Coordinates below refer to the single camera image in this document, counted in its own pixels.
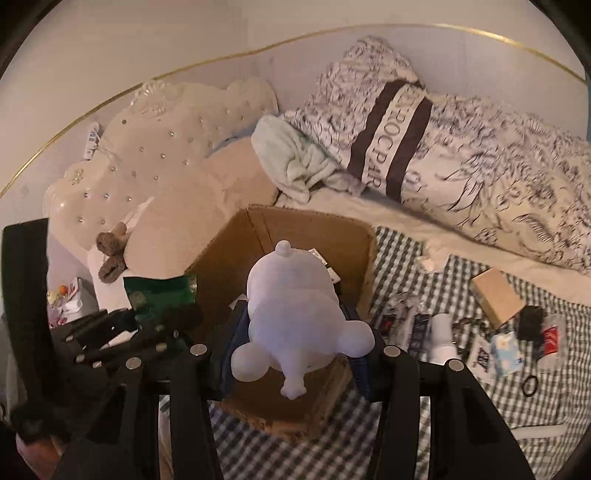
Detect crinkled plastic wrapper pack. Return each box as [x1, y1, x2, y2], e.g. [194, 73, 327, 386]
[374, 292, 431, 358]

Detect white round bottle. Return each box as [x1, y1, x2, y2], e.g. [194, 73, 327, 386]
[428, 313, 458, 365]

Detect white sachet dark label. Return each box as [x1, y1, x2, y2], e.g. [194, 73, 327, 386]
[466, 334, 497, 385]

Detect white plush toy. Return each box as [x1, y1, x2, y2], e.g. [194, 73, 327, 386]
[230, 240, 375, 400]

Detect blue white tissue pack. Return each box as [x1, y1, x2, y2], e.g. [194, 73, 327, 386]
[491, 331, 524, 378]

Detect white tissue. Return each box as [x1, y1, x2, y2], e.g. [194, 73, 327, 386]
[415, 242, 451, 274]

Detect brown kraft paper box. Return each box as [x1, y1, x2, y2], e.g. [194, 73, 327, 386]
[469, 268, 526, 330]

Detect white foam strip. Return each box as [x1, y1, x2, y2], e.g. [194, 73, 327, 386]
[511, 424, 568, 441]

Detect green snack bag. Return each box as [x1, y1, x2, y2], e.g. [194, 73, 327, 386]
[123, 275, 198, 324]

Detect cardboard box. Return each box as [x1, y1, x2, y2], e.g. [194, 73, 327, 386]
[190, 205, 377, 442]

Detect brown plush slippers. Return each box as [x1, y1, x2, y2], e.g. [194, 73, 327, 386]
[95, 222, 130, 284]

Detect checkered bed sheet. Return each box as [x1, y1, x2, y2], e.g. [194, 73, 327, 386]
[158, 225, 591, 480]

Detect beige pillow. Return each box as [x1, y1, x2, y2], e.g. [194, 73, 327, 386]
[124, 137, 279, 279]

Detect small black pouch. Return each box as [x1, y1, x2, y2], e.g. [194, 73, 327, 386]
[516, 305, 544, 342]

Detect floral duvet roll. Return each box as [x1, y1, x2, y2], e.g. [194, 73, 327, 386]
[284, 36, 590, 274]

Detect mint green towel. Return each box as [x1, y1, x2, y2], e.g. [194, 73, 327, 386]
[250, 115, 365, 204]

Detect tufted cream headboard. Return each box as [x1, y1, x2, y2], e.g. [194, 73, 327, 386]
[43, 77, 279, 261]

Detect green bead bracelet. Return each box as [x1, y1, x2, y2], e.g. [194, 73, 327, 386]
[452, 315, 491, 347]

